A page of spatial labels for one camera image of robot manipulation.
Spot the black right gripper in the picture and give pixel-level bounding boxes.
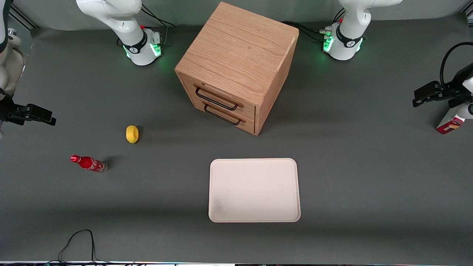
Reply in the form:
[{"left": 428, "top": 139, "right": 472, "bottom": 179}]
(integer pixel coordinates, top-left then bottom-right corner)
[{"left": 0, "top": 94, "right": 57, "bottom": 126}]

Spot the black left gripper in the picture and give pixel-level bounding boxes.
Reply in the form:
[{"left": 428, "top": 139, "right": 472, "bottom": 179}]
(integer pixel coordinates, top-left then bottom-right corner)
[{"left": 413, "top": 82, "right": 473, "bottom": 109}]

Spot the red cookie box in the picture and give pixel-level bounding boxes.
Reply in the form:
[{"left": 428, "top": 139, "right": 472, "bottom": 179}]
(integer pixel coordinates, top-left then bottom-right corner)
[{"left": 435, "top": 108, "right": 465, "bottom": 135}]

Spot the cream plastic tray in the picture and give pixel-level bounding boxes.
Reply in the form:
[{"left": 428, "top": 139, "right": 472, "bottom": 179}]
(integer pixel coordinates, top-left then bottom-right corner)
[{"left": 208, "top": 158, "right": 301, "bottom": 223}]

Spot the red cola bottle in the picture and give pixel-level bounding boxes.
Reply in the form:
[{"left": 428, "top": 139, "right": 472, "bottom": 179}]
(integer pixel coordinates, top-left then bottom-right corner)
[{"left": 70, "top": 154, "right": 108, "bottom": 173}]

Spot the wooden two-drawer cabinet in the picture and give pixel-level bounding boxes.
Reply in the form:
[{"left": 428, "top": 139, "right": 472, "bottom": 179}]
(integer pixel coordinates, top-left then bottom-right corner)
[{"left": 174, "top": 1, "right": 300, "bottom": 136}]

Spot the black left arm wrist cable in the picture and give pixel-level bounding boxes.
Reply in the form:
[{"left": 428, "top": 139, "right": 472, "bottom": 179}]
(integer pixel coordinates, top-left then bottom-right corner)
[{"left": 439, "top": 42, "right": 473, "bottom": 87}]

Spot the thin black table cable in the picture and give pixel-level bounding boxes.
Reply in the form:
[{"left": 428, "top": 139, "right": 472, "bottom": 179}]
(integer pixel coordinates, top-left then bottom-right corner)
[{"left": 57, "top": 229, "right": 111, "bottom": 265}]

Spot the black right arm base cable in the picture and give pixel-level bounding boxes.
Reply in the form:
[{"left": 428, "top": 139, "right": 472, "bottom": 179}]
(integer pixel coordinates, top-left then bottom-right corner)
[{"left": 140, "top": 4, "right": 177, "bottom": 47}]

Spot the black wire drawer handle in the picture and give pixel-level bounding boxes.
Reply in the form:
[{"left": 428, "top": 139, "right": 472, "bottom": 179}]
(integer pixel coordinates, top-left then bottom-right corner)
[
  {"left": 195, "top": 86, "right": 239, "bottom": 111},
  {"left": 203, "top": 103, "right": 242, "bottom": 126}
]

